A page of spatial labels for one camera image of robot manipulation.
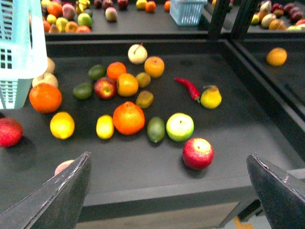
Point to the brown kiwi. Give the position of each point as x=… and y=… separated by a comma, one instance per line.
x=144, y=99
x=143, y=79

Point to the red chili pepper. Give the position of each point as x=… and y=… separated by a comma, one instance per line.
x=192, y=89

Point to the black shelf post right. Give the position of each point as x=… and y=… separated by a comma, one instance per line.
x=241, y=22

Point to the large orange centre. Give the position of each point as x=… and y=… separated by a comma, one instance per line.
x=128, y=118

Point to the yellow lemon small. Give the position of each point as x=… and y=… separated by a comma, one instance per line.
x=105, y=127

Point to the white pear left upper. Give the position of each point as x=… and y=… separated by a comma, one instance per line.
x=50, y=66

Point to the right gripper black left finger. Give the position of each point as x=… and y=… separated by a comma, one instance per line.
x=56, y=204

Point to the green lime front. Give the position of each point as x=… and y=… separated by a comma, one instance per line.
x=156, y=129

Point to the white asian pear back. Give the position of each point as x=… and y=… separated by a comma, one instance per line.
x=137, y=54

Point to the white pear left lower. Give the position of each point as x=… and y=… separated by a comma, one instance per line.
x=48, y=78

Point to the peach front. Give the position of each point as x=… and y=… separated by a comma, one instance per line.
x=62, y=166

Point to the large orange left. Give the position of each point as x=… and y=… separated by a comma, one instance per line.
x=45, y=98

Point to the small orange tangerine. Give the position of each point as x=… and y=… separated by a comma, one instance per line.
x=115, y=69

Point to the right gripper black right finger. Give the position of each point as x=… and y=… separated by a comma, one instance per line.
x=281, y=194

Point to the blue basket far shelf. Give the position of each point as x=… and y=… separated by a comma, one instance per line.
x=187, y=12

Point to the pile of far fruits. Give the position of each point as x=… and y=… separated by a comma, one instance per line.
x=66, y=16

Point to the green avocado upper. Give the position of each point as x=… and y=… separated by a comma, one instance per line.
x=96, y=72

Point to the yellow pear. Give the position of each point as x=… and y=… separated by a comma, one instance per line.
x=211, y=97

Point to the black fruit shelf tray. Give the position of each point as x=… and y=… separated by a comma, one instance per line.
x=132, y=176

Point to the orange apple-shaped fruit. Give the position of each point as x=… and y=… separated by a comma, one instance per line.
x=154, y=66

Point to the far fruit shelf tray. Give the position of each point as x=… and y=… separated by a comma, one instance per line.
x=134, y=24

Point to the green apple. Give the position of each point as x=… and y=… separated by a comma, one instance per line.
x=179, y=127

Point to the red apple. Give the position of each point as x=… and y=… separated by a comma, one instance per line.
x=198, y=153
x=10, y=132

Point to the brown kiwi upper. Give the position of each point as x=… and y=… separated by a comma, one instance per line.
x=143, y=79

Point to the red apple left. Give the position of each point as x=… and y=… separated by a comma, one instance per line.
x=10, y=132

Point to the light blue shopping basket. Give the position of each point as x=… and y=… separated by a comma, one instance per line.
x=23, y=53

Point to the red-yellow apple centre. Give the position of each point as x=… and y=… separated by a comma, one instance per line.
x=105, y=88

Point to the yellow-orange persimmon centre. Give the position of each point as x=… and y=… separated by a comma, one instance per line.
x=127, y=85

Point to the green avocado centre-left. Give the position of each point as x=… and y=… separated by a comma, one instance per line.
x=83, y=91

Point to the large orange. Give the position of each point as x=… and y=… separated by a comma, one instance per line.
x=128, y=118
x=45, y=98

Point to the brown kiwi lower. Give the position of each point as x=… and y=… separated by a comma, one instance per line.
x=144, y=99

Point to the red apple front right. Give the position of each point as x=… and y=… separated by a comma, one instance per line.
x=198, y=153

